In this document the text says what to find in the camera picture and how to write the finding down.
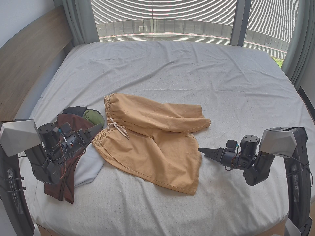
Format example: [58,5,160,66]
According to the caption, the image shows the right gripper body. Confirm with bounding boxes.
[217,148,238,168]

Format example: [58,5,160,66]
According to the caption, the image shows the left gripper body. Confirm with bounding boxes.
[68,129,93,147]

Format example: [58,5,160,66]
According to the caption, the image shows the tan shorts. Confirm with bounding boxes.
[91,93,211,195]

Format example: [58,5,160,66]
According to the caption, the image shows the bed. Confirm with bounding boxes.
[0,5,315,236]

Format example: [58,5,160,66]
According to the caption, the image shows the brown garment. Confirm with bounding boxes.
[44,114,99,204]

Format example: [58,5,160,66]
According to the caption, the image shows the green garment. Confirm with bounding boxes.
[83,109,104,130]

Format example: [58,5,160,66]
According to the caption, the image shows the black garment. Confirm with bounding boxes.
[62,106,88,117]

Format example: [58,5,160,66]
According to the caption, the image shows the white garment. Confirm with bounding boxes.
[74,144,105,188]

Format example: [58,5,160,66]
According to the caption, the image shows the grey-green curtain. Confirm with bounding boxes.
[281,0,315,90]
[52,0,100,46]

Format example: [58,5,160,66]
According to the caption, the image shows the window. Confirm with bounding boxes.
[89,0,299,58]

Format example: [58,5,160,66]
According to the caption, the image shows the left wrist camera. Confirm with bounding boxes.
[59,123,72,135]

